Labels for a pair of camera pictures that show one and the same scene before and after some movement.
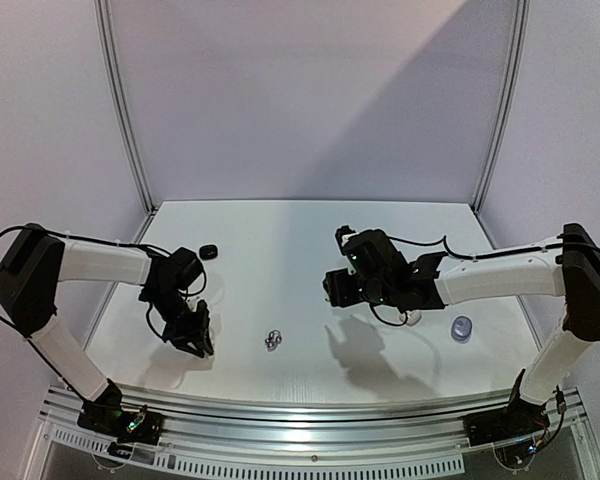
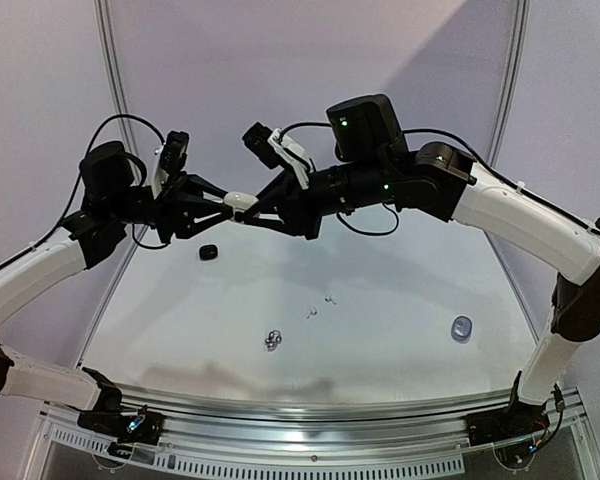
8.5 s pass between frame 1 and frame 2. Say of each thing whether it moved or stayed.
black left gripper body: moved
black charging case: stayed
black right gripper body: moved
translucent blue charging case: stayed
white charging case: moved
